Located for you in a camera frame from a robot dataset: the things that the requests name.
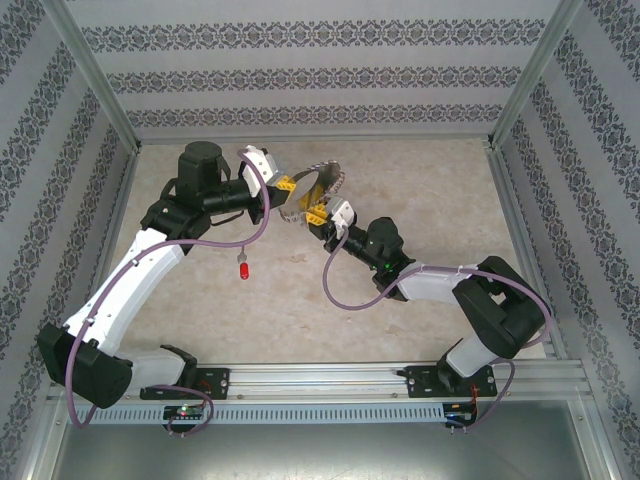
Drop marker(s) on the aluminium frame post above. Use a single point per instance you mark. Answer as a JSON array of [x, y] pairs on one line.
[[531, 75], [96, 75]]

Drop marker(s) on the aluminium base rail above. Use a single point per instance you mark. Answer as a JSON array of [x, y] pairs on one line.
[[320, 380]]

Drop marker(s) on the large metal keyring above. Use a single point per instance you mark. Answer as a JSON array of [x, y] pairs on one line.
[[331, 175]]

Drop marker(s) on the aluminium side rail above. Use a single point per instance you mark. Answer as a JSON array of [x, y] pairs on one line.
[[116, 200], [511, 200]]

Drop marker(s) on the grey metal base panel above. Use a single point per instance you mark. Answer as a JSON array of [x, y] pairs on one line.
[[320, 455]]

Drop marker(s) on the aluminium frame leg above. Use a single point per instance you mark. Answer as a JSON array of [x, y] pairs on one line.
[[42, 450], [597, 462]]

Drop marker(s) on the aluminium frame crossbar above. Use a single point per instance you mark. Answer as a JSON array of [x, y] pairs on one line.
[[315, 138]]

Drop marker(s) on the key with solid red tag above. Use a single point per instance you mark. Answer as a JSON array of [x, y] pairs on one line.
[[244, 271]]

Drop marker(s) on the small circuit board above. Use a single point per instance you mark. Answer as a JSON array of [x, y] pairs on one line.
[[457, 416], [185, 411]]

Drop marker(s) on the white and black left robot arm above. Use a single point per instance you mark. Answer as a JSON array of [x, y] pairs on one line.
[[135, 280]]

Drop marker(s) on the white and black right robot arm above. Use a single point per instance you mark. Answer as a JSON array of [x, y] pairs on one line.
[[430, 285]]

